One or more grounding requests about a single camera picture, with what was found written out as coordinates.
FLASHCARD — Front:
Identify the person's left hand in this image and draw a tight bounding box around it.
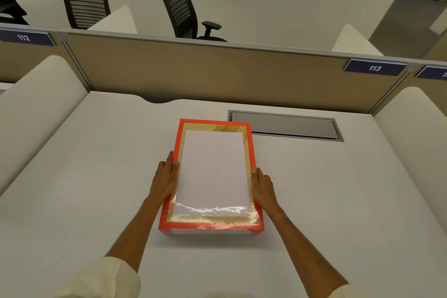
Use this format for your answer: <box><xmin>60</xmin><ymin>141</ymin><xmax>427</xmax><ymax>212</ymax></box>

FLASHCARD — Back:
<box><xmin>149</xmin><ymin>150</ymin><xmax>181</xmax><ymax>205</ymax></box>

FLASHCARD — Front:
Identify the person's right hand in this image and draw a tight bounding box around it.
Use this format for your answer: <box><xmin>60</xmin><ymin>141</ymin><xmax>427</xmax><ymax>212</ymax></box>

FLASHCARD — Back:
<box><xmin>250</xmin><ymin>167</ymin><xmax>281</xmax><ymax>217</ymax></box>

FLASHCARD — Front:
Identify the red and gold gift box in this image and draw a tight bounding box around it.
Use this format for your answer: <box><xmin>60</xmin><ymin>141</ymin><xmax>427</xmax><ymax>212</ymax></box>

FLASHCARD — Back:
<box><xmin>158</xmin><ymin>119</ymin><xmax>265</xmax><ymax>236</ymax></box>

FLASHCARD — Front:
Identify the person's left forearm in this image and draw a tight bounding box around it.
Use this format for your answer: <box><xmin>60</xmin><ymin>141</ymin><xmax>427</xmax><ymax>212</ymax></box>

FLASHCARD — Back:
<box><xmin>105</xmin><ymin>195</ymin><xmax>172</xmax><ymax>274</ymax></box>

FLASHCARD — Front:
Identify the person's right forearm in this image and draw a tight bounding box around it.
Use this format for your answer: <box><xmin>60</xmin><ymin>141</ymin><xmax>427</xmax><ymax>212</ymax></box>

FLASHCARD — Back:
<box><xmin>262</xmin><ymin>204</ymin><xmax>350</xmax><ymax>288</ymax></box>

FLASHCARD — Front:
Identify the white paper sheet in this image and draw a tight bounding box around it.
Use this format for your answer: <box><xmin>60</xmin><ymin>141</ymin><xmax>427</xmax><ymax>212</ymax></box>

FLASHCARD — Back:
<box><xmin>173</xmin><ymin>130</ymin><xmax>255</xmax><ymax>218</ymax></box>

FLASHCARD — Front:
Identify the wide beige partition panel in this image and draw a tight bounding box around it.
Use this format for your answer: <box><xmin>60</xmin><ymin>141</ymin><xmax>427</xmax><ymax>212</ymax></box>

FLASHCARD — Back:
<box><xmin>59</xmin><ymin>30</ymin><xmax>417</xmax><ymax>115</ymax></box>

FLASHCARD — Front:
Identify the cream left sleeve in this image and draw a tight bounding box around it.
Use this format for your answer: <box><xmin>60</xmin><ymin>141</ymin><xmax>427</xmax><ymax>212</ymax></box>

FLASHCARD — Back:
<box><xmin>52</xmin><ymin>256</ymin><xmax>142</xmax><ymax>298</ymax></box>

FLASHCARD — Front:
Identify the cream sleeve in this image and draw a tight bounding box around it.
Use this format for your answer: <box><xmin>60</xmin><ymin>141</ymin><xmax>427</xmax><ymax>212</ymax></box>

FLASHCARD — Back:
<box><xmin>310</xmin><ymin>284</ymin><xmax>371</xmax><ymax>298</ymax></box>
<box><xmin>52</xmin><ymin>256</ymin><xmax>142</xmax><ymax>298</ymax></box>

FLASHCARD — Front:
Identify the cream right sleeve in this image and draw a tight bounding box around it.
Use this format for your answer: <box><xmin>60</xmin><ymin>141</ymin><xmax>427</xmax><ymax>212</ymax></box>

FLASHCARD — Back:
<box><xmin>310</xmin><ymin>284</ymin><xmax>371</xmax><ymax>298</ymax></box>

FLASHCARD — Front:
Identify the white side divider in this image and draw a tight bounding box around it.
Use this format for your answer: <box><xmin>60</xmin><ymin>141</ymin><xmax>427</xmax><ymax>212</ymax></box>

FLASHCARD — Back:
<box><xmin>87</xmin><ymin>4</ymin><xmax>138</xmax><ymax>35</ymax></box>
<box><xmin>373</xmin><ymin>86</ymin><xmax>447</xmax><ymax>206</ymax></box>
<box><xmin>331</xmin><ymin>23</ymin><xmax>385</xmax><ymax>57</ymax></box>
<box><xmin>0</xmin><ymin>55</ymin><xmax>88</xmax><ymax>198</ymax></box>

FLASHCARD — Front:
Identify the black office chair with armrest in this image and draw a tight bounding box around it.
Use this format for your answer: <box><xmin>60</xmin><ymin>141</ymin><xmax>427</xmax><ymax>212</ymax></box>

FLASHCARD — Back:
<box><xmin>156</xmin><ymin>0</ymin><xmax>228</xmax><ymax>43</ymax></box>

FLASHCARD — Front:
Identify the blue number label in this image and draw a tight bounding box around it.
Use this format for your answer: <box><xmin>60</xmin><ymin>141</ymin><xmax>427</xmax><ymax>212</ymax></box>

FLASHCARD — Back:
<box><xmin>343</xmin><ymin>58</ymin><xmax>408</xmax><ymax>77</ymax></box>
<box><xmin>414</xmin><ymin>65</ymin><xmax>447</xmax><ymax>81</ymax></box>
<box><xmin>0</xmin><ymin>27</ymin><xmax>57</xmax><ymax>47</ymax></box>

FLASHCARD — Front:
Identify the black mesh office chair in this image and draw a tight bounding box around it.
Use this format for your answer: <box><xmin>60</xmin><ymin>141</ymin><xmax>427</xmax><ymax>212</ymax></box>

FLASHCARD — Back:
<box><xmin>61</xmin><ymin>0</ymin><xmax>112</xmax><ymax>30</ymax></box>

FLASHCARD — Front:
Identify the grey metal column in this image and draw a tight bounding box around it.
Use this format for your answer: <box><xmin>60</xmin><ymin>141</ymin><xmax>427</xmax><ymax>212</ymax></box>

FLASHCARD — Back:
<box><xmin>368</xmin><ymin>0</ymin><xmax>447</xmax><ymax>60</ymax></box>

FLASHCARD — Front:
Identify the grey desk cable hatch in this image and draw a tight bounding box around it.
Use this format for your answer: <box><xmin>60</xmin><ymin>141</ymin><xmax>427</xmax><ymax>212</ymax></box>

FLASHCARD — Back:
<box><xmin>228</xmin><ymin>109</ymin><xmax>345</xmax><ymax>142</ymax></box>

